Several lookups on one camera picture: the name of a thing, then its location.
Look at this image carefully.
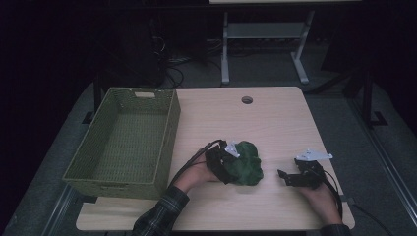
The green woven basket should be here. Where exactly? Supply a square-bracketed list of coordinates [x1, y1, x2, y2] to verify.
[62, 87, 182, 201]

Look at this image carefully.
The black metal stand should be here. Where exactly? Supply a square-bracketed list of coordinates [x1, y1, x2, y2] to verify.
[359, 65, 389, 129]
[81, 75, 103, 125]

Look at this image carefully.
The person's left hand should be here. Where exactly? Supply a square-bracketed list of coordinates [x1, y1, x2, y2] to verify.
[173, 152, 221, 195]

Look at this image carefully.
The white metal table frame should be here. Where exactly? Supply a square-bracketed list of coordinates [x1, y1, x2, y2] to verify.
[219, 9, 316, 87]

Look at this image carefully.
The metal rail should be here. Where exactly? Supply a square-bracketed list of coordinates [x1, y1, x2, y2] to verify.
[346, 97, 417, 228]
[41, 184, 79, 236]

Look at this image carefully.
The person's right hand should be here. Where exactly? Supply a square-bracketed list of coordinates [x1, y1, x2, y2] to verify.
[297, 182, 344, 226]

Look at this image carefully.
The thin black cable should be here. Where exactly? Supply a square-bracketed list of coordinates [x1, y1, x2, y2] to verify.
[352, 203, 396, 236]

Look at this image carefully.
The tangle of black cables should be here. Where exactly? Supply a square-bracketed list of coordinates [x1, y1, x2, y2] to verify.
[150, 34, 224, 89]

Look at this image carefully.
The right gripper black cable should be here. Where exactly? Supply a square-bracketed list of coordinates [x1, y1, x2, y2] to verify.
[319, 167, 344, 221]

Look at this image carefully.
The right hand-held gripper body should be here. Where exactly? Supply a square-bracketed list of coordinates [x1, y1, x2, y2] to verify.
[293, 147, 334, 191]

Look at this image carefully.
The grey tape strip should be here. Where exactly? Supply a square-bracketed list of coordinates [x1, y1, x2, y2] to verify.
[338, 194, 356, 205]

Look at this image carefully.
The green fleece garment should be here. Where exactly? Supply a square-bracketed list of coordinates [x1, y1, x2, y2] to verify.
[225, 141, 265, 187]

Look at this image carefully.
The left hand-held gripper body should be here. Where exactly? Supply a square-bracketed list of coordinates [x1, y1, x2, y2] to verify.
[205, 140, 242, 176]

